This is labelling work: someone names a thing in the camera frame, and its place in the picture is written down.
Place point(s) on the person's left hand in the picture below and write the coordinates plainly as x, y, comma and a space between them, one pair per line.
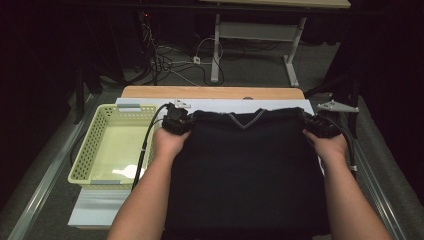
170, 143

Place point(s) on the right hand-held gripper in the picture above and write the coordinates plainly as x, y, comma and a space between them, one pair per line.
325, 126

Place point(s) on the black shirt with grey trim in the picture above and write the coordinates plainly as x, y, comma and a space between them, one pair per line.
246, 173

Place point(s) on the black metal stand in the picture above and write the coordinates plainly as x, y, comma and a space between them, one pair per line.
354, 90

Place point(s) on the grey metal floor rail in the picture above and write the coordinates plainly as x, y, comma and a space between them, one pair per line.
43, 183
383, 206

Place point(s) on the yellow plastic basket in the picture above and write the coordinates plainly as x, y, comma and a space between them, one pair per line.
116, 150

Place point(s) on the person's right hand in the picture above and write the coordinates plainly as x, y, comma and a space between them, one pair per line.
330, 146

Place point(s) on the grey table grommet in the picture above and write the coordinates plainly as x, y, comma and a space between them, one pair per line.
247, 98

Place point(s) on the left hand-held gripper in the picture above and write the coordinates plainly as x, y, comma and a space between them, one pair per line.
176, 120

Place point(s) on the white board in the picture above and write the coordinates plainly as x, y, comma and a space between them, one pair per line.
100, 206

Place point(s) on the white power adapter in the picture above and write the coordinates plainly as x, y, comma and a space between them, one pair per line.
196, 60

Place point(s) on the desk with white metal frame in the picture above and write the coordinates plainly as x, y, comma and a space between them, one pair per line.
216, 50

